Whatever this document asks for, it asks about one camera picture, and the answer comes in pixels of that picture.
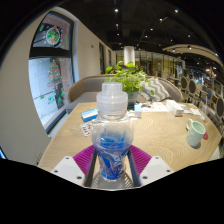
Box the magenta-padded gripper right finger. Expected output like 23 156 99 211
126 144 175 188

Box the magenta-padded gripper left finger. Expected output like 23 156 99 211
50 144 99 188

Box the clear bottle with blue label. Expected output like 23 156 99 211
90 81 135 183

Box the light green ceramic mug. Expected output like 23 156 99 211
185 118 207 149

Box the blue and white packet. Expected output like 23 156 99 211
80 107 100 123

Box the small light blue box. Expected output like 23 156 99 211
133 102 143 119

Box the white paper sheet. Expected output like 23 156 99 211
142 101 168 113

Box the white booklet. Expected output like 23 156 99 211
183 104 202 116

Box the curved grey sofa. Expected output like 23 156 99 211
65 74 184 115

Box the green potted plant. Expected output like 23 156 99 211
103 60 156 105

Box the group of ceiling lights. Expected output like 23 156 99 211
113 6 221 54

